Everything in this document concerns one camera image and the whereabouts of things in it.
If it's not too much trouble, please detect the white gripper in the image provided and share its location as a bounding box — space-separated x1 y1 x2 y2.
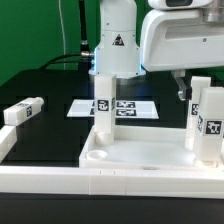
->
140 9 224 101

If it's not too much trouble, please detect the white desk top tray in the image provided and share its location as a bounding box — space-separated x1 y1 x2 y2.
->
79 125 224 171

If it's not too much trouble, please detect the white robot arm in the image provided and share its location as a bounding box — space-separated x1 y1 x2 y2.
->
90 0 224 100

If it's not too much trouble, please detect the white U-shaped fence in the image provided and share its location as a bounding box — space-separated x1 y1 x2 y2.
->
0 128 224 199

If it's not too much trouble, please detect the white marker base plate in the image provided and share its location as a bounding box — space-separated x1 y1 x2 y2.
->
67 99 159 119

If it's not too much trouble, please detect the black cable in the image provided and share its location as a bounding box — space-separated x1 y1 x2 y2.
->
38 0 96 70

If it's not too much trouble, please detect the white thin cable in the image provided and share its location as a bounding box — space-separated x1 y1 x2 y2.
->
58 0 67 70

